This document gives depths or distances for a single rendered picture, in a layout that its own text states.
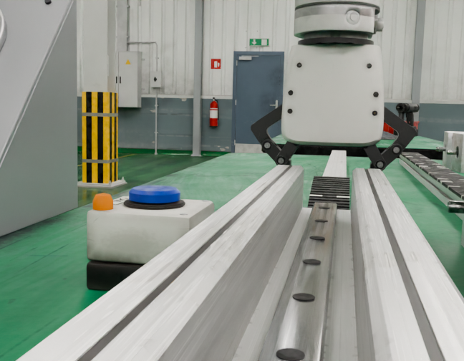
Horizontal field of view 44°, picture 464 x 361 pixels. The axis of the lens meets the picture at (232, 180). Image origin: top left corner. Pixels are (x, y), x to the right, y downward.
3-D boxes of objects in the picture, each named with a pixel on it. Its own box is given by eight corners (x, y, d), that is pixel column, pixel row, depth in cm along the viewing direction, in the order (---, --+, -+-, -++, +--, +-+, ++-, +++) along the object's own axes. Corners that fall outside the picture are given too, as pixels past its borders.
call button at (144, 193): (139, 206, 48) (139, 183, 48) (185, 209, 47) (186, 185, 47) (120, 215, 44) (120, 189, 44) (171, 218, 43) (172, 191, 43)
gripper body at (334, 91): (385, 37, 61) (379, 144, 62) (288, 37, 63) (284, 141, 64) (391, 26, 53) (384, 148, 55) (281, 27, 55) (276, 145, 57)
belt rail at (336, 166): (331, 160, 169) (331, 150, 168) (345, 160, 168) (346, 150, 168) (313, 217, 75) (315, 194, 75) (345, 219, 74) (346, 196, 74)
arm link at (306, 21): (382, 17, 61) (380, 46, 61) (298, 18, 63) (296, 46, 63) (387, 3, 53) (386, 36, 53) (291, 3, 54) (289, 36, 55)
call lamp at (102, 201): (97, 206, 44) (97, 190, 44) (116, 208, 44) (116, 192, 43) (89, 209, 42) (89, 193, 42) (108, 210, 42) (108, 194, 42)
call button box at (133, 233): (124, 263, 51) (125, 191, 50) (233, 271, 49) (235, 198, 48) (84, 289, 43) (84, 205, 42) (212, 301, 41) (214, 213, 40)
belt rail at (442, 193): (399, 162, 165) (399, 152, 165) (413, 163, 164) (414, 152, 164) (468, 226, 72) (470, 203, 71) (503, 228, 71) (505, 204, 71)
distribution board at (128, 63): (102, 152, 1216) (102, 41, 1189) (161, 154, 1193) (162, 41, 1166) (97, 152, 1188) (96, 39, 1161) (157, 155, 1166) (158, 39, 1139)
